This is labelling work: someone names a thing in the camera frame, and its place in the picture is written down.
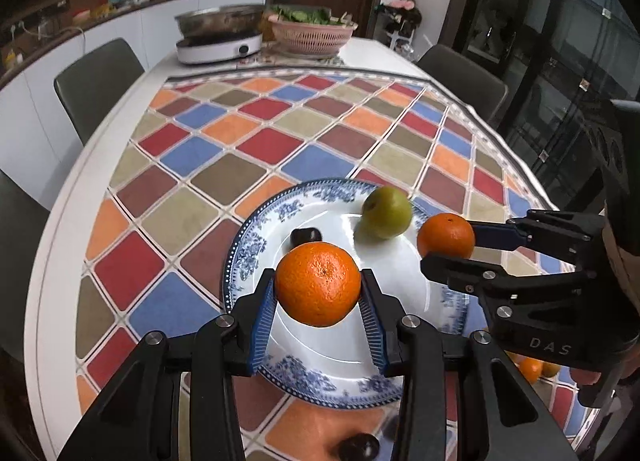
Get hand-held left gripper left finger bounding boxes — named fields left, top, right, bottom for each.
left=57, top=268, right=278, bottom=461

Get white rack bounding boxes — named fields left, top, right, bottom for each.
left=375, top=8, right=423, bottom=58

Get large orange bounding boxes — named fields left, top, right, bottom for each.
left=275, top=242, right=362, bottom=328

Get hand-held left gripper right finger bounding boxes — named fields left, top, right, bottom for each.
left=360, top=268, right=581, bottom=461

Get dark plum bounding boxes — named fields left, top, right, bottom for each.
left=340, top=432, right=381, bottom=461
left=290, top=227, right=322, bottom=247

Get person's right hand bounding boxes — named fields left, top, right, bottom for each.
left=572, top=367, right=603, bottom=388

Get white lower cabinet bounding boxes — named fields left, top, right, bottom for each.
left=0, top=0, right=268, bottom=192

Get colourful checkered tablecloth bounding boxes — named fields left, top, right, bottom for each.
left=74, top=68, right=601, bottom=461

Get green leafy vegetables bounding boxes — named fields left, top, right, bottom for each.
left=270, top=4, right=351, bottom=24

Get green round fruit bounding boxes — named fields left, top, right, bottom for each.
left=361, top=186, right=414, bottom=240

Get metal pot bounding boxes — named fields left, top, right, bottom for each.
left=174, top=4, right=266, bottom=39

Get blue patterned white plate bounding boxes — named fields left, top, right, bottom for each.
left=222, top=178, right=473, bottom=409

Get black framed glass sliding door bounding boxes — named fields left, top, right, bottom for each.
left=452, top=0, right=640, bottom=214

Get small orange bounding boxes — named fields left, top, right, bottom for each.
left=517, top=356, right=545, bottom=384
left=416, top=214, right=476, bottom=260

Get pink colander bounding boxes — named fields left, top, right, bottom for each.
left=268, top=14, right=358, bottom=56

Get grey dining chair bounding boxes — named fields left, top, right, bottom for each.
left=0, top=171, right=51, bottom=357
left=54, top=38, right=146, bottom=146
left=416, top=44, right=508, bottom=124

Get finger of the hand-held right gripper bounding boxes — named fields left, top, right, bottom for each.
left=467, top=210, right=608, bottom=264
left=420, top=252, right=598, bottom=299

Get white induction cooker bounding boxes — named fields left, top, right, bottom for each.
left=175, top=31, right=264, bottom=65

